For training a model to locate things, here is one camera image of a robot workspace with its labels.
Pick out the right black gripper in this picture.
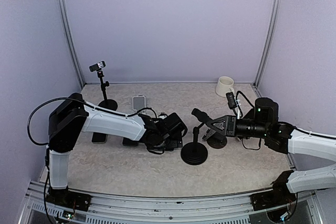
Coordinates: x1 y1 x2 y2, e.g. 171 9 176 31
207 114 270 138

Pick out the small black disc phone stand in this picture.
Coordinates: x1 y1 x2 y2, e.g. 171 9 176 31
207 135 227 149

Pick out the white folding phone stand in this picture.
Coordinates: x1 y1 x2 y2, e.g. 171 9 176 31
132 95 146 112

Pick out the black round-base phone stand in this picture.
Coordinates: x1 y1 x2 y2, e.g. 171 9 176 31
89 61 118 111

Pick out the black smartphone white back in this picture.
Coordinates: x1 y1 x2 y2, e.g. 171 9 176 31
91 132 107 144

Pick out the blue-edged black smartphone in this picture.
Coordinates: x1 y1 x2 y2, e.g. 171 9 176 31
164 130 184 151

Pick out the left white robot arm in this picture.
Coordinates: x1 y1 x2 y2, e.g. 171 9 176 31
48 93 187 206

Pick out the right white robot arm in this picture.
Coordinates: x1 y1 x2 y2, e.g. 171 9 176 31
192 98 335 205

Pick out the cream ceramic mug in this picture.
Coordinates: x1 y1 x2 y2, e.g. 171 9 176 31
215 76 235 97

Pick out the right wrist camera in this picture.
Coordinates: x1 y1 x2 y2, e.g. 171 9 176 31
226 92 243 119

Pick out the front aluminium rail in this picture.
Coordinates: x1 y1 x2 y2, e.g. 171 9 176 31
16 182 323 223

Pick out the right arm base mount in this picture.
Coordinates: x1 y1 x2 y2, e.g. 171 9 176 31
250 189 297 211

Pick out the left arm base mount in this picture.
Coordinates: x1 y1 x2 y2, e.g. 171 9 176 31
46 190 91 212

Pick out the right aluminium frame post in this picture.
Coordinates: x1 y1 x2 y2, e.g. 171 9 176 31
253 0 281 89

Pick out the aluminium frame post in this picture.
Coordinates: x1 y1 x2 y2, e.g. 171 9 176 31
57 0 86 88
253 0 281 89

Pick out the left aluminium frame post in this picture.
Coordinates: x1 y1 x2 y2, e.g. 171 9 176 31
57 0 86 88

